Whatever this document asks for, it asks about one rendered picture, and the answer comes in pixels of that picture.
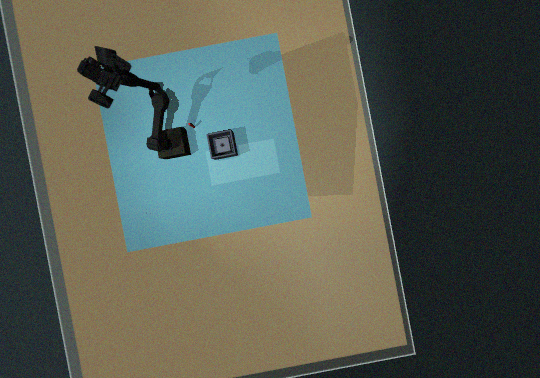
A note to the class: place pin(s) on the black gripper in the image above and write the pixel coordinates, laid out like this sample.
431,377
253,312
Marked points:
110,80

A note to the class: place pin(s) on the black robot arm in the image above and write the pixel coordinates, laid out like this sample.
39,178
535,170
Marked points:
91,69

